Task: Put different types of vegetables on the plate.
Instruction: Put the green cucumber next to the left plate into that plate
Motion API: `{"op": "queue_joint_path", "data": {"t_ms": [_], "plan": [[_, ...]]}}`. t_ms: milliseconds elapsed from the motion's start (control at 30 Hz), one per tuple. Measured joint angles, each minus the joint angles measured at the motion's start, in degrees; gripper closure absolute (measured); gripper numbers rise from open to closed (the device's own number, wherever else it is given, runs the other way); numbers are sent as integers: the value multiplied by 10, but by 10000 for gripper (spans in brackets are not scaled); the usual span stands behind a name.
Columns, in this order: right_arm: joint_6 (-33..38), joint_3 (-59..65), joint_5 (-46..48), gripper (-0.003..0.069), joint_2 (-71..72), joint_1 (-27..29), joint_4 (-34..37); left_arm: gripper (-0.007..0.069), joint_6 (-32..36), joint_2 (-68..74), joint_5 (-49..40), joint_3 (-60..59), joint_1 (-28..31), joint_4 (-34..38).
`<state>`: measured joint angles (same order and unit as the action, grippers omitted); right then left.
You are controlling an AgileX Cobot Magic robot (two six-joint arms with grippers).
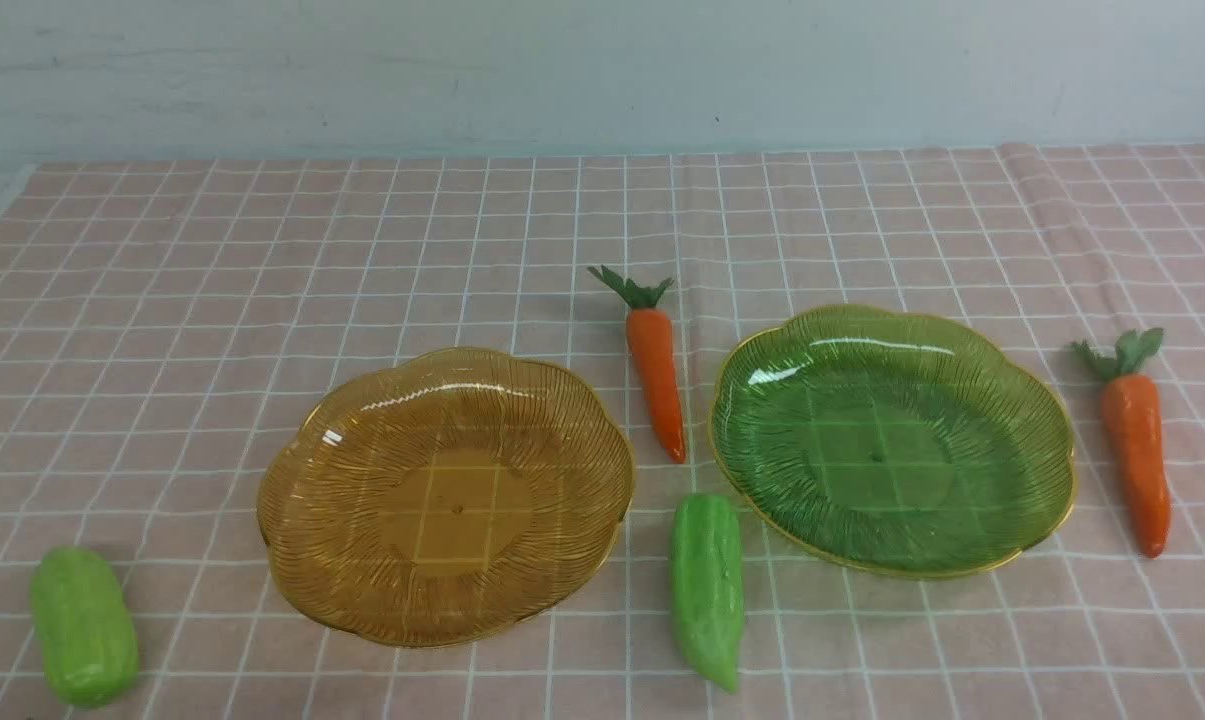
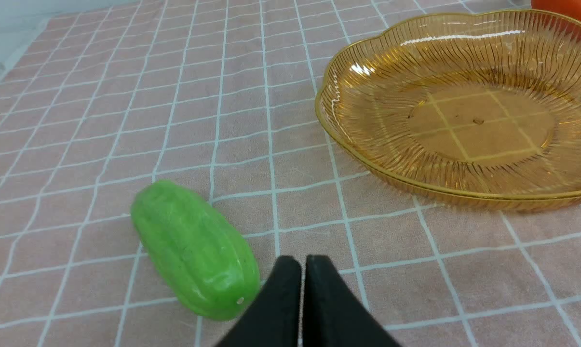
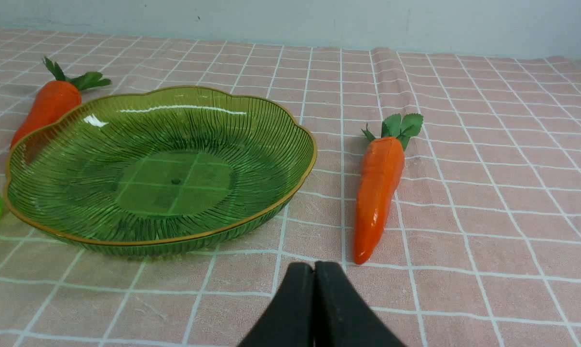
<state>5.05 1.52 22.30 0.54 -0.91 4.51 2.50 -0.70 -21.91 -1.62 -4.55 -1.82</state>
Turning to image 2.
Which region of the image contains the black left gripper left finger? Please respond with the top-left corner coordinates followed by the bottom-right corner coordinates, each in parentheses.
top-left (216, 255), bottom-right (302, 347)

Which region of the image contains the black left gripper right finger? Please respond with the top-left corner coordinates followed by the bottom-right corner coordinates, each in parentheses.
top-left (303, 255), bottom-right (400, 347)

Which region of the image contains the green cucumber with white dot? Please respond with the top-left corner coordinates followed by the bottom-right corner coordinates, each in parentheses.
top-left (130, 180), bottom-right (261, 321)

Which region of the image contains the orange carrot without leaves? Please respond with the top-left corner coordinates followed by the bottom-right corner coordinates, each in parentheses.
top-left (531, 0), bottom-right (581, 22)

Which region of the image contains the amber ribbed glass plate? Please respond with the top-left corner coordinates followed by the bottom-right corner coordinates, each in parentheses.
top-left (315, 9), bottom-right (581, 211)

